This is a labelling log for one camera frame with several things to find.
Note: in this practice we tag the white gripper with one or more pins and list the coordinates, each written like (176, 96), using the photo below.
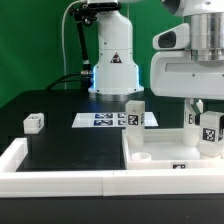
(174, 74)

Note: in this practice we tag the white square table top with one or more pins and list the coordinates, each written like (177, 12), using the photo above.
(164, 149)

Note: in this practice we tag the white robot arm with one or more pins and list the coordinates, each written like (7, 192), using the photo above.
(116, 73)

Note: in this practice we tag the white tag sheet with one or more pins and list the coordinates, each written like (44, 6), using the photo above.
(89, 120)

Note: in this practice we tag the white U-shaped obstacle fence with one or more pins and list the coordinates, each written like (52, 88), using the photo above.
(100, 183)

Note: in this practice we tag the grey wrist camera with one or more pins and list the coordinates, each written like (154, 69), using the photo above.
(173, 39)

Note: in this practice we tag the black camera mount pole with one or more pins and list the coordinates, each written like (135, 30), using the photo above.
(83, 16)

